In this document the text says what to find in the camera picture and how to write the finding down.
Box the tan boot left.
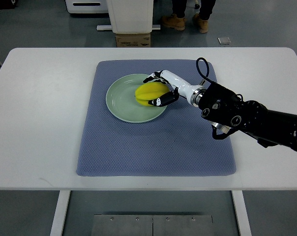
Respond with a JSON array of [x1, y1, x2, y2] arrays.
[[161, 14, 186, 31]]

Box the pale green plate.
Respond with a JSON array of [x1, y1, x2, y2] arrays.
[[106, 74, 166, 123]]

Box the person legs dark trousers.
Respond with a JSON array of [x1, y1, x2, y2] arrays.
[[171, 0, 217, 21]]

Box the white table leg right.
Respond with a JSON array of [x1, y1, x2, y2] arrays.
[[232, 190, 252, 236]]

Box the white appliance with slot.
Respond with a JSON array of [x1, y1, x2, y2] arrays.
[[65, 0, 108, 14]]

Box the tan boot right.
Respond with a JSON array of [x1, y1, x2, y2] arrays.
[[192, 13, 209, 33]]

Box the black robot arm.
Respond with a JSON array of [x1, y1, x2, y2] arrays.
[[198, 74, 297, 151]]

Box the white floor bar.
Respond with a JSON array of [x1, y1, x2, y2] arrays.
[[96, 25, 161, 31]]

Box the tan boot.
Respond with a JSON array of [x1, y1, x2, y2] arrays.
[[192, 13, 209, 33], [161, 14, 186, 31]]

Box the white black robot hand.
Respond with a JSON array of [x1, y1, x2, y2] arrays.
[[143, 70, 206, 107]]

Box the small grey floor plate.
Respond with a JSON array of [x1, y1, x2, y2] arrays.
[[217, 37, 232, 45]]

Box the white table leg left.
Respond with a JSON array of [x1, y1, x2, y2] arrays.
[[50, 190, 71, 236]]

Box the blue-grey textured mat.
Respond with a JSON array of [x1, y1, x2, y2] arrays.
[[76, 59, 236, 177]]

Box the yellow starfruit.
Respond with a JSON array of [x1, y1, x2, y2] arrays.
[[135, 82, 170, 106]]

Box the cardboard box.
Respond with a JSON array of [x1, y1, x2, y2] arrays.
[[115, 33, 151, 48]]

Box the white bin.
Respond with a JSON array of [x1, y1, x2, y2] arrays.
[[106, 0, 153, 34]]

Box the white table leg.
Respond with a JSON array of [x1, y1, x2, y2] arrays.
[[50, 190, 71, 236], [232, 190, 252, 236]]

